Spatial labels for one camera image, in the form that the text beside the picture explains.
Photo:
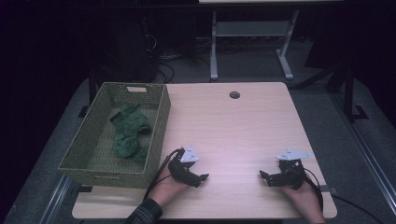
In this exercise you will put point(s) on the green woven basket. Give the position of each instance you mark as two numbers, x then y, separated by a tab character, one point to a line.
93	146

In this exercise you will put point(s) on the white metal table frame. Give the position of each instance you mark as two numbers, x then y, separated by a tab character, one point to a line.
252	29

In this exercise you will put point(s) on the grey tape tab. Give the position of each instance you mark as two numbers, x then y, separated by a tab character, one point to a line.
325	188

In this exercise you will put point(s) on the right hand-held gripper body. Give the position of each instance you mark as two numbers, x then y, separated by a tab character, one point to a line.
291	174

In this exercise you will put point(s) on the person's right hand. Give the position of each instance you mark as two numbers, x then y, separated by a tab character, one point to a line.
308	202

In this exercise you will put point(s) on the dark cabinet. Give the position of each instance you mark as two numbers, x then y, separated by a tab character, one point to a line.
127	49

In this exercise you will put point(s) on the person's left hand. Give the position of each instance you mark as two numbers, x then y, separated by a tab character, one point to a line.
166	189

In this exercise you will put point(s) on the metal floor rail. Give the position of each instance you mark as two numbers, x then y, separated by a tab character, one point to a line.
56	199
367	149

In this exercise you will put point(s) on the black metal stand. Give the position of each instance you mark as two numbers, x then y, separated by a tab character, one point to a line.
350	93
91	90

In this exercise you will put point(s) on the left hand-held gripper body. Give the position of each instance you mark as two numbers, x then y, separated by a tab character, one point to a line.
182	168

